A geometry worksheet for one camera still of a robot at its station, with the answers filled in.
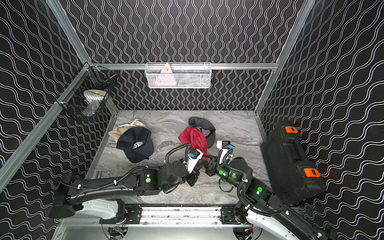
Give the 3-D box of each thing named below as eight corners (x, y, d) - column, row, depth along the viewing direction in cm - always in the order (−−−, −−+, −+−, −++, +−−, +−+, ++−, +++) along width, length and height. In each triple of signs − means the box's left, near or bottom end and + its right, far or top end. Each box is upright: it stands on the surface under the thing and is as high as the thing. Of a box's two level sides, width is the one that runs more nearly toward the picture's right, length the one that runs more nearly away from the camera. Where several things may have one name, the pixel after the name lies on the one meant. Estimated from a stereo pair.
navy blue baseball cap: (122, 164, 94) (112, 153, 83) (130, 140, 106) (122, 127, 95) (151, 164, 94) (146, 153, 83) (156, 140, 106) (152, 127, 95)
